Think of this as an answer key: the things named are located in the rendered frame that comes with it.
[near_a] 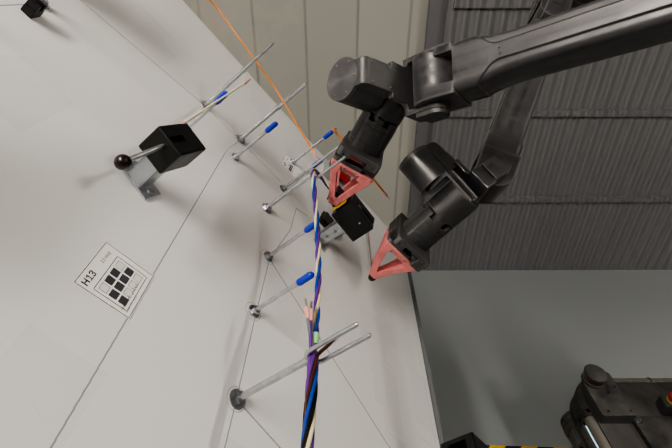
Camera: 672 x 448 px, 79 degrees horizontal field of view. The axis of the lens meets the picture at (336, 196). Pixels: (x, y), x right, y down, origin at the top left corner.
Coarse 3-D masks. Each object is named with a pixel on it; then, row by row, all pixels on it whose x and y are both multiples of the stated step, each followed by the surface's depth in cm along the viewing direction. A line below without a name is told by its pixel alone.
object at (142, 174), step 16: (160, 128) 37; (176, 128) 39; (144, 144) 38; (160, 144) 37; (176, 144) 38; (192, 144) 40; (128, 160) 34; (144, 160) 40; (160, 160) 38; (176, 160) 38; (192, 160) 42; (128, 176) 40; (144, 176) 40; (160, 176) 42; (144, 192) 41
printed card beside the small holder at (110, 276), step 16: (96, 256) 33; (112, 256) 34; (96, 272) 32; (112, 272) 33; (128, 272) 34; (144, 272) 36; (96, 288) 31; (112, 288) 32; (128, 288) 34; (144, 288) 35; (112, 304) 32; (128, 304) 33
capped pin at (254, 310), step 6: (306, 276) 41; (312, 276) 41; (300, 282) 42; (288, 288) 42; (276, 294) 43; (282, 294) 43; (270, 300) 43; (252, 306) 44; (258, 306) 44; (264, 306) 44; (252, 312) 44; (258, 312) 44
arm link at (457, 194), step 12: (444, 180) 63; (456, 180) 62; (432, 192) 64; (444, 192) 61; (456, 192) 59; (468, 192) 61; (432, 204) 62; (444, 204) 60; (456, 204) 60; (468, 204) 59; (432, 216) 62; (444, 216) 60; (456, 216) 60
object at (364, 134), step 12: (360, 120) 59; (372, 120) 58; (348, 132) 64; (360, 132) 58; (372, 132) 58; (384, 132) 58; (348, 144) 59; (360, 144) 59; (372, 144) 58; (384, 144) 59; (348, 156) 57; (360, 156) 57; (372, 156) 59; (372, 168) 57
